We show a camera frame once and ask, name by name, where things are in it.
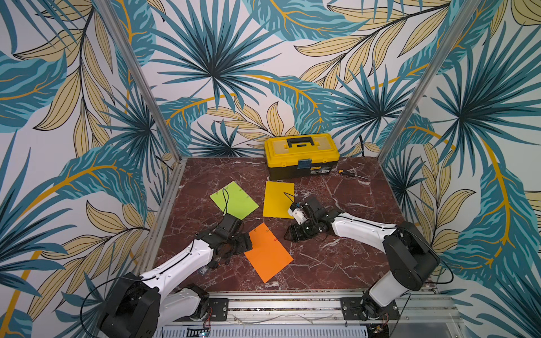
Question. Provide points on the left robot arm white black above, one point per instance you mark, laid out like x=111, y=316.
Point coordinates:
x=139, y=305

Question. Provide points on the right aluminium corner post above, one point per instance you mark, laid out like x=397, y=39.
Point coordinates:
x=440, y=55

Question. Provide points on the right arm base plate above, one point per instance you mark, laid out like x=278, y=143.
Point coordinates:
x=365, y=309

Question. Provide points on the yellow paper sheet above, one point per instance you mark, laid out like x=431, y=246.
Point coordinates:
x=278, y=199

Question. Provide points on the aluminium corner post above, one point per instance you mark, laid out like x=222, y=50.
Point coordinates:
x=113, y=23
x=440, y=55

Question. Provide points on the small screwdriver yellow black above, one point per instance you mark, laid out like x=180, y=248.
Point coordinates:
x=346, y=173

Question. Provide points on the aluminium frame rail front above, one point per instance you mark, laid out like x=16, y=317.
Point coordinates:
x=435, y=315

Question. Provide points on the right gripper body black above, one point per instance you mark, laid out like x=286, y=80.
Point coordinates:
x=299, y=229

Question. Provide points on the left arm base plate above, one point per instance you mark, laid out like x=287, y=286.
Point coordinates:
x=214, y=310

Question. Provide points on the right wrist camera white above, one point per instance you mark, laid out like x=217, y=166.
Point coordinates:
x=296, y=211

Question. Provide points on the yellow black toolbox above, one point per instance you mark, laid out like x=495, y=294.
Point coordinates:
x=300, y=156

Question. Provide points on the green paper sheet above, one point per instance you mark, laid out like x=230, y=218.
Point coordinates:
x=233, y=200

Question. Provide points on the left aluminium corner post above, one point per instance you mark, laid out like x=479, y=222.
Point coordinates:
x=113, y=23

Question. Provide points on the orange paper sheet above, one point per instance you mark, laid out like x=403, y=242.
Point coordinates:
x=268, y=256

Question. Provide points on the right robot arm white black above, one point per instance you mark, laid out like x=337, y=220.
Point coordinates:
x=410, y=257

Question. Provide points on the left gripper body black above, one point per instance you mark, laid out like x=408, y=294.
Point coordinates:
x=237, y=245

